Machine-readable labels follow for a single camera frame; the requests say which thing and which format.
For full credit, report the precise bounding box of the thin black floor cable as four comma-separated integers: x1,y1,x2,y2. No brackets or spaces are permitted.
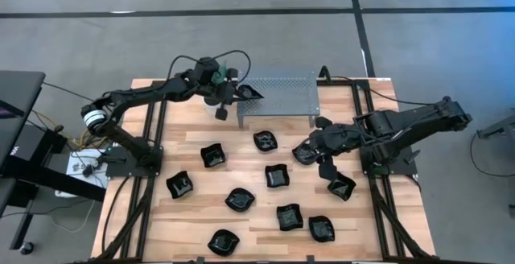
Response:
469,132,515,179
42,80,100,104

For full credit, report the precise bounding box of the black floor stand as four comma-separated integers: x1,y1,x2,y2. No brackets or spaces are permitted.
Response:
476,107,515,140

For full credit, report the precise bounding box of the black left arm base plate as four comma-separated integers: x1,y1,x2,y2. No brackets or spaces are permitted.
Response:
106,146,164,178

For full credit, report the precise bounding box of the yellow cable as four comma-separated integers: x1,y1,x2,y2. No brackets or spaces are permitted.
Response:
79,121,109,149

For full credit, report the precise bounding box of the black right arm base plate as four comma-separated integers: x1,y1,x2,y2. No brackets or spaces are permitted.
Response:
359,142,419,176

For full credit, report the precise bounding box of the black desk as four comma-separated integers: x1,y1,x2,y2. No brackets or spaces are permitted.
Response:
0,70,108,253

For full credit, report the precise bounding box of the snake plant in white pot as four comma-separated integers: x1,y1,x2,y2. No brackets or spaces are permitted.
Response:
203,64,229,107

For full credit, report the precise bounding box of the black leaf-shaped mini plate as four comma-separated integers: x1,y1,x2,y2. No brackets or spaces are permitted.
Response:
291,142,321,167
224,187,257,213
207,229,241,258
253,130,279,153

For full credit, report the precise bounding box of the black teardrop mini plate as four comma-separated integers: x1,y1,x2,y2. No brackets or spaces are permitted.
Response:
236,84,266,101

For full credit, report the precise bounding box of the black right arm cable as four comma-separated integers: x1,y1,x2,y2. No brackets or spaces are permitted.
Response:
319,65,435,107

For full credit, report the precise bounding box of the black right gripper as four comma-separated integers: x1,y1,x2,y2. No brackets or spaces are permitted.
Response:
311,115,363,181

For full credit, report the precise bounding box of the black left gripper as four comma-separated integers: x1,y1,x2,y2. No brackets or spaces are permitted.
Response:
203,68,242,121

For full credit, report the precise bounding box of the grey perforated metal shelf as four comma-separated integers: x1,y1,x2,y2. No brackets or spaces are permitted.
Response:
236,69,322,130

